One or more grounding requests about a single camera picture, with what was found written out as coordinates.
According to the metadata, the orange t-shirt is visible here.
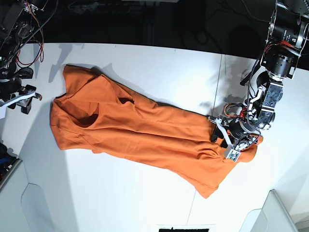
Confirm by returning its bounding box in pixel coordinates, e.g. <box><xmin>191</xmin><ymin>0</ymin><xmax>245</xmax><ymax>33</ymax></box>
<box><xmin>50</xmin><ymin>64</ymin><xmax>264</xmax><ymax>199</ymax></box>

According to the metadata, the wrist camera image-left arm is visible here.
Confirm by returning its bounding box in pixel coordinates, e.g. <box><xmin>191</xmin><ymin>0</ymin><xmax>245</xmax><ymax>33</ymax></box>
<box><xmin>0</xmin><ymin>106</ymin><xmax>6</xmax><ymax>119</ymax></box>

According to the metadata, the clear panel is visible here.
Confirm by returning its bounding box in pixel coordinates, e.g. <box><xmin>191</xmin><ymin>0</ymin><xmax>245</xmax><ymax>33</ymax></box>
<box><xmin>240</xmin><ymin>189</ymin><xmax>298</xmax><ymax>232</ymax></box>
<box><xmin>21</xmin><ymin>183</ymin><xmax>55</xmax><ymax>232</ymax></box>

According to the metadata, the clear panel bottom left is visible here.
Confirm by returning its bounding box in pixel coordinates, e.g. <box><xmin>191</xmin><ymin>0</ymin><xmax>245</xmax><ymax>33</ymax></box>
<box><xmin>21</xmin><ymin>183</ymin><xmax>55</xmax><ymax>232</ymax></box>

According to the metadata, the wrist camera image-right arm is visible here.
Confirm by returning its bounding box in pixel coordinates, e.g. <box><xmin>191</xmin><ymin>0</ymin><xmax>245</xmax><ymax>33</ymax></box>
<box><xmin>224</xmin><ymin>146</ymin><xmax>241</xmax><ymax>162</ymax></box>

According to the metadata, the clear panel bottom right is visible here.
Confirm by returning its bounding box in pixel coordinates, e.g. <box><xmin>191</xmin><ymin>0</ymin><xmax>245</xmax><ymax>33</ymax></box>
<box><xmin>240</xmin><ymin>189</ymin><xmax>298</xmax><ymax>232</ymax></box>

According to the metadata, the gripper body image-left arm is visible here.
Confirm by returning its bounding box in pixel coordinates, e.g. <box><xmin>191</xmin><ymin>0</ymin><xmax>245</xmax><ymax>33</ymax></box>
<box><xmin>0</xmin><ymin>85</ymin><xmax>42</xmax><ymax>109</ymax></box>

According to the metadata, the white tray bottom centre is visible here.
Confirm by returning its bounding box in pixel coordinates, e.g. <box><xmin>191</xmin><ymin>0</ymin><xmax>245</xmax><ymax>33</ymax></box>
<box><xmin>157</xmin><ymin>224</ymin><xmax>217</xmax><ymax>232</ymax></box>

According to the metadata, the gripper body image-right arm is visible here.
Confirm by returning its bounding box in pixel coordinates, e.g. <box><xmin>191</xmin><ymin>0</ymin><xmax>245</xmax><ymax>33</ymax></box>
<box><xmin>207</xmin><ymin>103</ymin><xmax>264</xmax><ymax>152</ymax></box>

